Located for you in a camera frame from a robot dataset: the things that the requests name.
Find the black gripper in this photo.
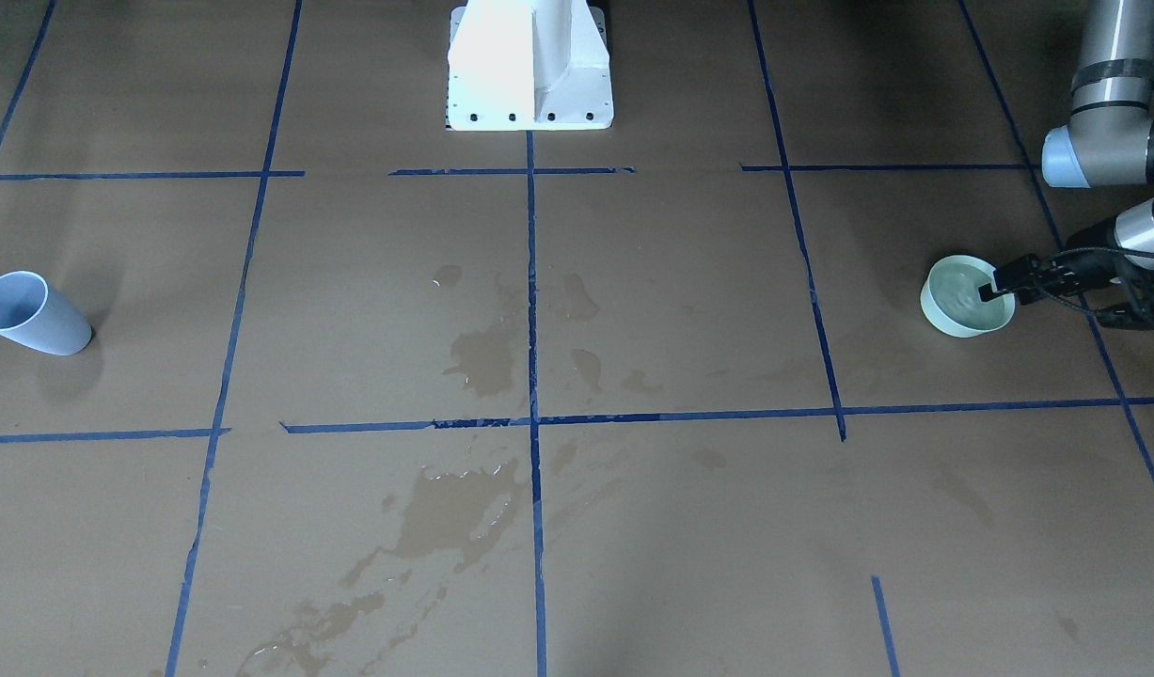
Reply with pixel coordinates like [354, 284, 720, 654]
[979, 218, 1154, 331]

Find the mint green bowl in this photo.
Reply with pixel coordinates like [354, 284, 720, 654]
[920, 256, 1016, 338]

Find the light blue plastic cup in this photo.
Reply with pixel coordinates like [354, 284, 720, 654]
[0, 271, 92, 356]

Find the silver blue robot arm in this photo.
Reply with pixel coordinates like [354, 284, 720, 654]
[977, 1, 1154, 331]

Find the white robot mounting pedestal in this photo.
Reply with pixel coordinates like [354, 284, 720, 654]
[445, 1, 615, 131]

